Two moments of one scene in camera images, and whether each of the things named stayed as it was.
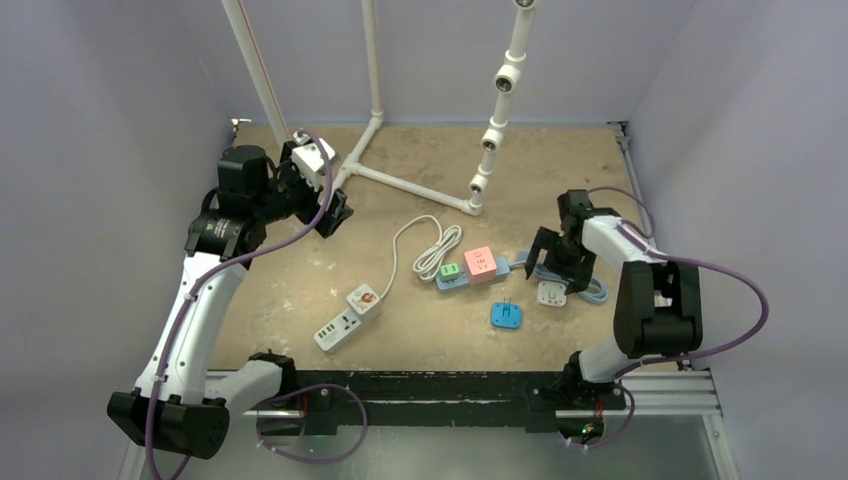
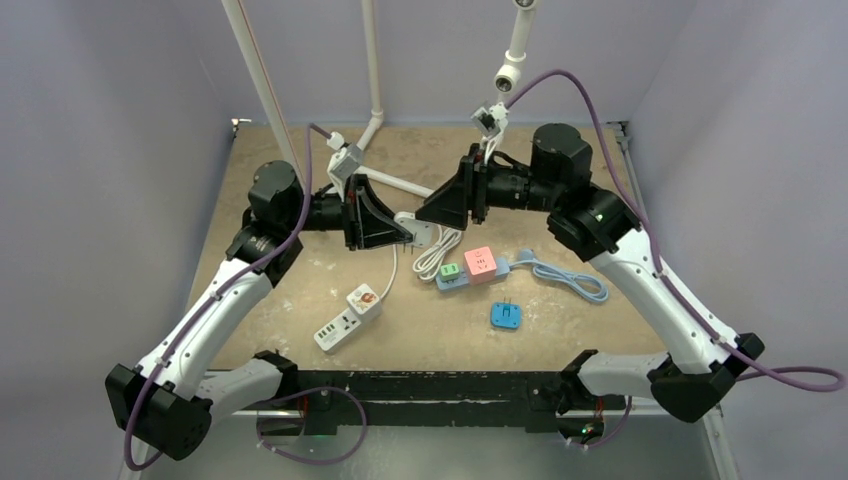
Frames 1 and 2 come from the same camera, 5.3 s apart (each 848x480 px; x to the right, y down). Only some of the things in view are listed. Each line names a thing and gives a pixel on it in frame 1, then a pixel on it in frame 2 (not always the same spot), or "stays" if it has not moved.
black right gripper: [556, 252] → [474, 187]
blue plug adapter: [506, 314] stays
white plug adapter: [551, 294] → [424, 234]
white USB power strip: [338, 331] stays
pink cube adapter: [480, 265] stays
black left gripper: [312, 209] → [367, 222]
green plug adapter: [449, 272] stays
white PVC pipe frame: [504, 80] stays
